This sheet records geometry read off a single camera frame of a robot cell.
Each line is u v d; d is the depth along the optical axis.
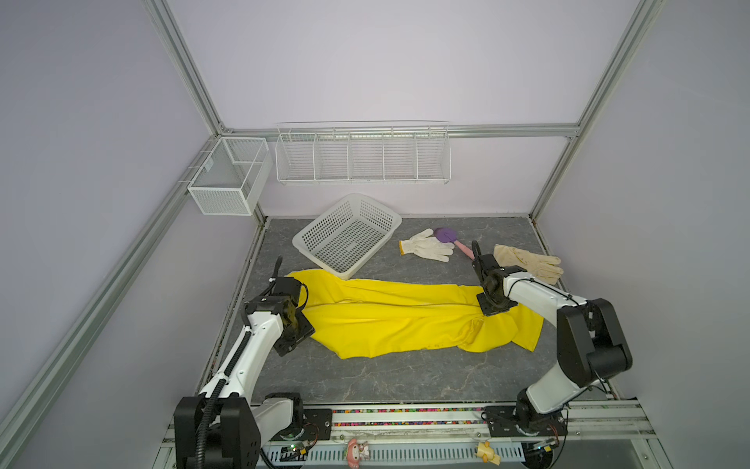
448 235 1.12
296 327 0.70
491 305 0.71
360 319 0.90
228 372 0.44
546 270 1.04
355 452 0.68
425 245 1.12
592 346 0.46
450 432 0.74
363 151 0.98
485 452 0.67
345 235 1.15
